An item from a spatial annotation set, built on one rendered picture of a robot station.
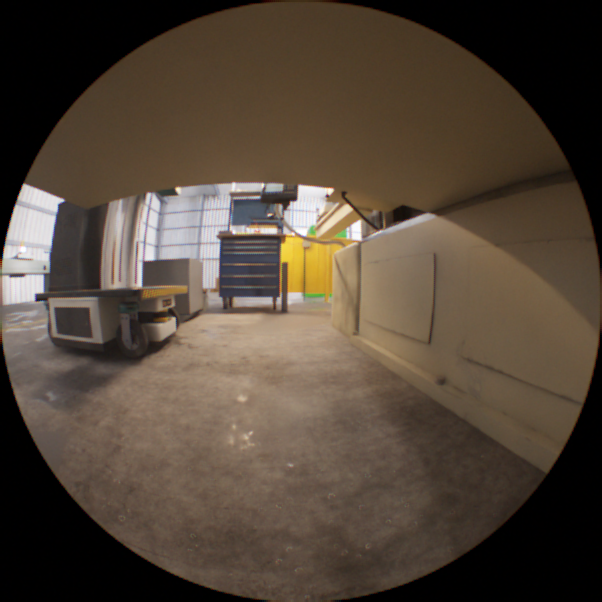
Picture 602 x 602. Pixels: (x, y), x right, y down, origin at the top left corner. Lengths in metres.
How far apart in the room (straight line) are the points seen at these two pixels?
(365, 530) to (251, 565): 0.16
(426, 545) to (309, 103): 0.64
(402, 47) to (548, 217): 0.42
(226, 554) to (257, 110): 0.62
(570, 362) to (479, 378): 0.27
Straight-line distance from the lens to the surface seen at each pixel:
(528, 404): 0.58
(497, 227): 0.59
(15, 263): 5.15
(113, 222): 1.24
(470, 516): 0.43
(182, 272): 1.86
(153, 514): 0.41
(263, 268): 2.47
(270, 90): 0.32
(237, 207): 3.25
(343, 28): 0.28
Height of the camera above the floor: 0.34
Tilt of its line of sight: 5 degrees down
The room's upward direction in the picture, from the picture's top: 1 degrees clockwise
